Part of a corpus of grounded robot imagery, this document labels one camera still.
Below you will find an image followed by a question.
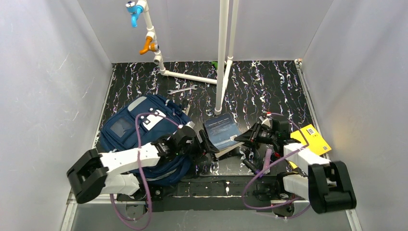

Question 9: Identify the green tap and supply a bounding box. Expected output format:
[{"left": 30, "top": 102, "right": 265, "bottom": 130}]
[{"left": 211, "top": 61, "right": 218, "bottom": 69}]

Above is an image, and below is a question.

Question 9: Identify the silver wrench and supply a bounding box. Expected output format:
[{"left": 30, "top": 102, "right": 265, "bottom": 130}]
[{"left": 167, "top": 85, "right": 198, "bottom": 95}]

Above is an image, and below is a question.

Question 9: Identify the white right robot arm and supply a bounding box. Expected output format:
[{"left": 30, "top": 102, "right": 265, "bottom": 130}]
[{"left": 235, "top": 118, "right": 357, "bottom": 214}]

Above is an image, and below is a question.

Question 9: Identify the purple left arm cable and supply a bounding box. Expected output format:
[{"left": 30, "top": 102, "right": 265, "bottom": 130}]
[{"left": 110, "top": 112, "right": 184, "bottom": 231}]

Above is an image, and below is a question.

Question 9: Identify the orange tap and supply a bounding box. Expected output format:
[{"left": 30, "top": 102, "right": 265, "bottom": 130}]
[{"left": 139, "top": 36, "right": 159, "bottom": 55}]

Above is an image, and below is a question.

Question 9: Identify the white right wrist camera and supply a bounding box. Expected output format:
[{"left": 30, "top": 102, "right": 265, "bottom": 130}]
[{"left": 258, "top": 112, "right": 272, "bottom": 128}]

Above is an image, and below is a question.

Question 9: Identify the yellow book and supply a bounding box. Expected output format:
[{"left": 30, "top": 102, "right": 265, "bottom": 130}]
[{"left": 290, "top": 124, "right": 332, "bottom": 156}]

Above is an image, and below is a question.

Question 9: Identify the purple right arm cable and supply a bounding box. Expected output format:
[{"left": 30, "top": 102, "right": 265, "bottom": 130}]
[{"left": 241, "top": 112, "right": 311, "bottom": 220}]

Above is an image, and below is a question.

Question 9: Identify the purple marker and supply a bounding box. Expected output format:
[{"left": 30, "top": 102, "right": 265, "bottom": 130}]
[{"left": 242, "top": 159, "right": 260, "bottom": 175}]

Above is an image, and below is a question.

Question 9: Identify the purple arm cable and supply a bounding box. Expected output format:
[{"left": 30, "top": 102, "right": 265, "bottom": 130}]
[
  {"left": 110, "top": 112, "right": 184, "bottom": 231},
  {"left": 241, "top": 112, "right": 311, "bottom": 220}
]

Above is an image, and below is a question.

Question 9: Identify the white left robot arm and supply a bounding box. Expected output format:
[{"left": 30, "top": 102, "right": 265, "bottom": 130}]
[{"left": 66, "top": 125, "right": 219, "bottom": 204}]

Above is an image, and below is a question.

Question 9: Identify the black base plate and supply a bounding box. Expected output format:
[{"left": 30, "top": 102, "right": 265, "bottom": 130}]
[{"left": 115, "top": 173, "right": 306, "bottom": 214}]

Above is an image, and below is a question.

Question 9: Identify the white PVC pipe frame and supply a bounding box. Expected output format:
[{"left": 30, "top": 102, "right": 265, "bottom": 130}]
[{"left": 136, "top": 0, "right": 240, "bottom": 115}]

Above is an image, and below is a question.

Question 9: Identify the blue Nineteen Eighty-Four book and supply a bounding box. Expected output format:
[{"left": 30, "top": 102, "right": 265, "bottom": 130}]
[{"left": 204, "top": 113, "right": 243, "bottom": 158}]

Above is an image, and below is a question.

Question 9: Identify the aluminium frame rail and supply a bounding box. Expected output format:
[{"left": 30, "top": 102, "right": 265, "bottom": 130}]
[{"left": 66, "top": 60, "right": 357, "bottom": 230}]

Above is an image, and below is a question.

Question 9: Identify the navy blue student backpack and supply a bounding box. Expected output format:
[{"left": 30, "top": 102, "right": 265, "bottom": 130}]
[{"left": 99, "top": 94, "right": 192, "bottom": 186}]

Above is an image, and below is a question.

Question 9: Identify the pink highlighter pen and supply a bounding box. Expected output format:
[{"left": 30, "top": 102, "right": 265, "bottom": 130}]
[{"left": 262, "top": 148, "right": 273, "bottom": 175}]

